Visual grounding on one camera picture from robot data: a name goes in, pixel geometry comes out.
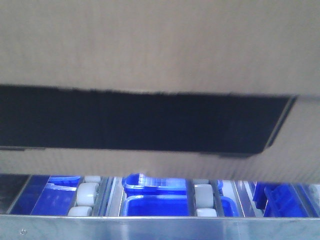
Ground brown cardboard box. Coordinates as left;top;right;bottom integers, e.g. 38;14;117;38
0;0;320;183

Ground metal shelf front beam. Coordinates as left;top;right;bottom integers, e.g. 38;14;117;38
0;215;320;240

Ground blue bin upper middle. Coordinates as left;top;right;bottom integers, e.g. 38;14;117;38
122;173;187;197

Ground blue plastic bin below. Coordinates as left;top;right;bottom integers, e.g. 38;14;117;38
121;195;191;217

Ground small blue bin right centre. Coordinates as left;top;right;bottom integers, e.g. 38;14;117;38
217;180;239;217

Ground blue bin left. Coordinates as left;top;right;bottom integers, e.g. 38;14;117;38
9;175;83;216

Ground white roller conveyor rail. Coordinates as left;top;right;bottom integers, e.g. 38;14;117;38
192;179;225;217

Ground grey roller conveyor rail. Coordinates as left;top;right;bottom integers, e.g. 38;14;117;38
67;175;114;217

